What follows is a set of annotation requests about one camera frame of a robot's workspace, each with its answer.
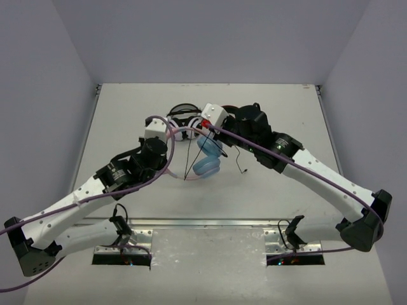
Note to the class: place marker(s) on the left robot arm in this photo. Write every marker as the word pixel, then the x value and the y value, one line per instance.
pixel 39 240

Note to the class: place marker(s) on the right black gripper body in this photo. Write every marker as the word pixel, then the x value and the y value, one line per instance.
pixel 229 140

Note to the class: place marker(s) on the white black headphones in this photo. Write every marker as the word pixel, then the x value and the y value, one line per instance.
pixel 185 115

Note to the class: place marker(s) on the left metal base bracket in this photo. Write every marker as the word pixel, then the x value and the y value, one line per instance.
pixel 140 241

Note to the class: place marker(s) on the metal base bracket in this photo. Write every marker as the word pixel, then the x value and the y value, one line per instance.
pixel 140 241
pixel 274 244

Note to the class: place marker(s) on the red black headphones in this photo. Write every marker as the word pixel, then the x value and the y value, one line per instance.
pixel 233 111

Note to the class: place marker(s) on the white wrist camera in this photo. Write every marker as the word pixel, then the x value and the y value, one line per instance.
pixel 214 114
pixel 156 128

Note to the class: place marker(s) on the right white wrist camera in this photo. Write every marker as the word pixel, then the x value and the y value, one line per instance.
pixel 214 114

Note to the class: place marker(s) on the metal table edge rail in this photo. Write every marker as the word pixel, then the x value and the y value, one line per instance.
pixel 200 222

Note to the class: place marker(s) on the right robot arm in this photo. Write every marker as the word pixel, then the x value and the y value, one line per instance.
pixel 362 213

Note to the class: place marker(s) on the right metal base bracket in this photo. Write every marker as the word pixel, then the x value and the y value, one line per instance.
pixel 274 244

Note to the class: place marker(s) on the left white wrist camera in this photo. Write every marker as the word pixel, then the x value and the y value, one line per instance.
pixel 156 128

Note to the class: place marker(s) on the pink blue cat-ear headphones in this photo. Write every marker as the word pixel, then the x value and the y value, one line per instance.
pixel 212 149

